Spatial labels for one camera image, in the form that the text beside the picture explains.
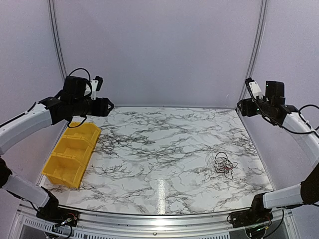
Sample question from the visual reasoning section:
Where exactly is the yellow bin far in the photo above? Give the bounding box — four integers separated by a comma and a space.
63, 121, 101, 148

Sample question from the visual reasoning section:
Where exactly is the corner aluminium post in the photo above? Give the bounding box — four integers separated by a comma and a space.
238, 0, 268, 110
47, 0, 67, 81

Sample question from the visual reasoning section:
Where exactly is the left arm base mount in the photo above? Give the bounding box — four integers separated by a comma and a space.
36, 207, 79, 227

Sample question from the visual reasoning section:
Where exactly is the aluminium front rail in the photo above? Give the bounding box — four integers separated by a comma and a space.
8, 202, 299, 239

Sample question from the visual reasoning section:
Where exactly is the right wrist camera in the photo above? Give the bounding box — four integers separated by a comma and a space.
245, 78, 263, 100

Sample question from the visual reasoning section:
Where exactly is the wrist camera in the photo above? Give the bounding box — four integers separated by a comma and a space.
245, 78, 263, 100
91, 76, 103, 100

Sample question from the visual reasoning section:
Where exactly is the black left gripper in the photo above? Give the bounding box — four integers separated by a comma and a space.
71, 97, 115, 117

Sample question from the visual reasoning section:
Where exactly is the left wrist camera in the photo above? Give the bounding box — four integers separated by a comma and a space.
91, 76, 103, 100

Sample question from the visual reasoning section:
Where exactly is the dark green cable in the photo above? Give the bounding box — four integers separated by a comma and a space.
214, 151, 239, 180

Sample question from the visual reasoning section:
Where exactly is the yellow bin near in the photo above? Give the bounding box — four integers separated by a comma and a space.
41, 153, 87, 189

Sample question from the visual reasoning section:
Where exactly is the yellow bin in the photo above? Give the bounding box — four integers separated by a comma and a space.
63, 121, 101, 148
41, 153, 87, 189
53, 136, 95, 166

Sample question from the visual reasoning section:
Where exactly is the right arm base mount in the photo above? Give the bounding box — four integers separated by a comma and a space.
226, 209, 273, 228

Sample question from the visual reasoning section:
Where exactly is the left corner aluminium post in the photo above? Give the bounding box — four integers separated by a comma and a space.
47, 0, 67, 81

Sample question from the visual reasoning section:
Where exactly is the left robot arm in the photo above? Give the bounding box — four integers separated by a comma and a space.
0, 76, 114, 222

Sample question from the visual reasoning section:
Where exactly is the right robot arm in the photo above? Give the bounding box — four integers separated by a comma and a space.
237, 78, 319, 223

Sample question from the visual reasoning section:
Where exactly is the right corner aluminium post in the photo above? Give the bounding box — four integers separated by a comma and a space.
238, 0, 268, 110

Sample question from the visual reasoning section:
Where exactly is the yellow bin middle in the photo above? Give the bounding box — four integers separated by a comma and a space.
53, 136, 95, 166

